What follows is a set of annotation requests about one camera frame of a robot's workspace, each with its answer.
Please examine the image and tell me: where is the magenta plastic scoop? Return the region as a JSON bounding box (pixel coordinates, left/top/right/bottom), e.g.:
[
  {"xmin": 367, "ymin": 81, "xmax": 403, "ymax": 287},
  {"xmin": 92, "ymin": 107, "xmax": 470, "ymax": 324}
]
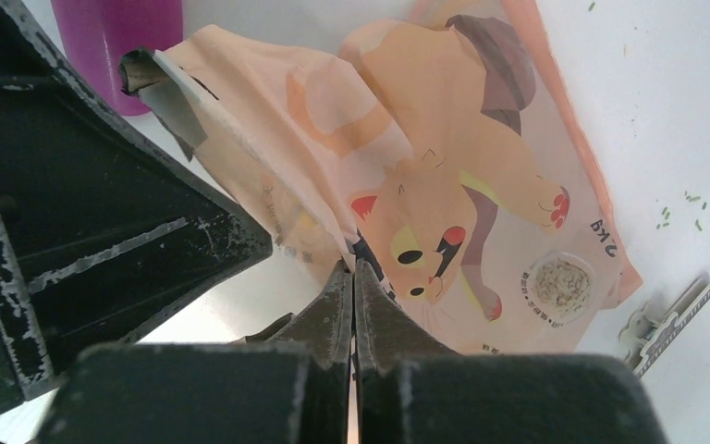
[{"xmin": 51, "ymin": 0, "xmax": 183, "ymax": 117}]

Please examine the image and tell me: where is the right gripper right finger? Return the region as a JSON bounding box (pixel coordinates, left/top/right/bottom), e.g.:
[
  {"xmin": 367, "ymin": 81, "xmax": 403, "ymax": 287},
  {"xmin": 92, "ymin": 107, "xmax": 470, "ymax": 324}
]
[{"xmin": 354, "ymin": 261, "xmax": 667, "ymax": 443}]

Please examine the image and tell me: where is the white bag sealing clip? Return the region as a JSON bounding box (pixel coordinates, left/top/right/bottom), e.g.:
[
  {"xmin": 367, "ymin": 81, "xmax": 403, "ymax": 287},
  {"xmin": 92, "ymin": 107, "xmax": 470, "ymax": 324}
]
[{"xmin": 618, "ymin": 275, "xmax": 710, "ymax": 378}]

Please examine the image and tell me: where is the pink cat litter bag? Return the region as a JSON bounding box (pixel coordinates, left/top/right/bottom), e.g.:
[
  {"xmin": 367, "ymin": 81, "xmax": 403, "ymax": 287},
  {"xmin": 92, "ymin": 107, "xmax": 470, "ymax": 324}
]
[{"xmin": 120, "ymin": 1, "xmax": 642, "ymax": 354}]

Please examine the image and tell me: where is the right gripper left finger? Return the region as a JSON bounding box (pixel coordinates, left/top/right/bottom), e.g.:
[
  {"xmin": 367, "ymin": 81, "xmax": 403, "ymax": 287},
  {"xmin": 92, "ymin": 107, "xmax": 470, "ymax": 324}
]
[{"xmin": 36, "ymin": 264, "xmax": 352, "ymax": 443}]

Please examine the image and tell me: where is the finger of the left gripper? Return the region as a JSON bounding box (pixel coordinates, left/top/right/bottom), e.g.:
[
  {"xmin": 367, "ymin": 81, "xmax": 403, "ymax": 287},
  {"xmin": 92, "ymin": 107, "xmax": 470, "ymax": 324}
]
[{"xmin": 0, "ymin": 1, "xmax": 271, "ymax": 414}]

